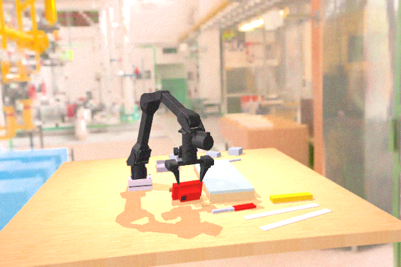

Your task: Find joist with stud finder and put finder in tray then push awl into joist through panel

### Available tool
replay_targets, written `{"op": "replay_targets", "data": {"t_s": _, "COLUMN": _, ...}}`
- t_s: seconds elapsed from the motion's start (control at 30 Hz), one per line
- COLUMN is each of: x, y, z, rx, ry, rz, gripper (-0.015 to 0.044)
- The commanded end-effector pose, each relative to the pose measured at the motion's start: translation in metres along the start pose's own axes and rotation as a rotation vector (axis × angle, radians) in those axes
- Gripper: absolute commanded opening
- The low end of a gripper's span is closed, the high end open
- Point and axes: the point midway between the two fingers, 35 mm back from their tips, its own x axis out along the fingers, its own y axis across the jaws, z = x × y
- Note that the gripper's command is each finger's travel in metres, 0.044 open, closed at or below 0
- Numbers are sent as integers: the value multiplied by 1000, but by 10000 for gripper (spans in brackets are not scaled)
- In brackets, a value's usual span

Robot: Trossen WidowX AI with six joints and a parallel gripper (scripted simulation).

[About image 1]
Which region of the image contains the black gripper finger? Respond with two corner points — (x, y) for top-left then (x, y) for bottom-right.
(171, 169), (180, 185)
(200, 164), (211, 182)

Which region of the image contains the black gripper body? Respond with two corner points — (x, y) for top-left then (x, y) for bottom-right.
(165, 146), (214, 171)

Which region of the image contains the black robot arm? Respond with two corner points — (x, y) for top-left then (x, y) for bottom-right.
(127, 90), (214, 180)

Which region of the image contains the yellow rectangular bar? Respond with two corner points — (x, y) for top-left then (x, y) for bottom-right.
(269, 192), (312, 203)

